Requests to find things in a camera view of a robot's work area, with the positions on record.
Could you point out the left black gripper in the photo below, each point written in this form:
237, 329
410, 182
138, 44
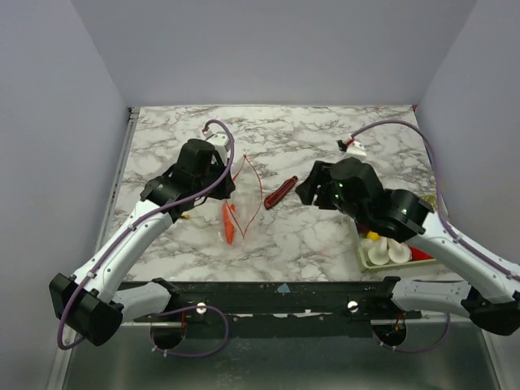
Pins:
224, 192

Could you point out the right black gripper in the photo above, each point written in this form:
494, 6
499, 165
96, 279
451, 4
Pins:
318, 179

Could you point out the clear zip top bag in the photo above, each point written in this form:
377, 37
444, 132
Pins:
248, 200

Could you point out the orange toy carrot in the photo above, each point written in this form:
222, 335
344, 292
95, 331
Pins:
228, 211

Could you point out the yellow toy bell pepper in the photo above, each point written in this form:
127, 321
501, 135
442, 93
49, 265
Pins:
373, 237

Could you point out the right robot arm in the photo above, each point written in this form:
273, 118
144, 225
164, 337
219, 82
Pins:
488, 293

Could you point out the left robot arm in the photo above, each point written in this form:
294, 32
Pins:
90, 301

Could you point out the red black utility knife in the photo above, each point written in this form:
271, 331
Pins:
274, 198

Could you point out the white toy garlic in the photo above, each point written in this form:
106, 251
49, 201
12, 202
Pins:
398, 252
376, 251

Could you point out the beige plastic basket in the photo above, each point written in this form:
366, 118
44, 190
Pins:
357, 233

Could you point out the red toy pepper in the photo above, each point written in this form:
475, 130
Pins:
419, 255

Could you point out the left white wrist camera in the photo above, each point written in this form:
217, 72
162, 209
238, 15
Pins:
221, 143

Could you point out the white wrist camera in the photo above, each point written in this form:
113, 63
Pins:
351, 148
221, 143

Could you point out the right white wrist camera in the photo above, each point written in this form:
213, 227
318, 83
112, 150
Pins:
351, 148

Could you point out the black mounting rail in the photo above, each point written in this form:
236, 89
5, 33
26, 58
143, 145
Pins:
279, 309

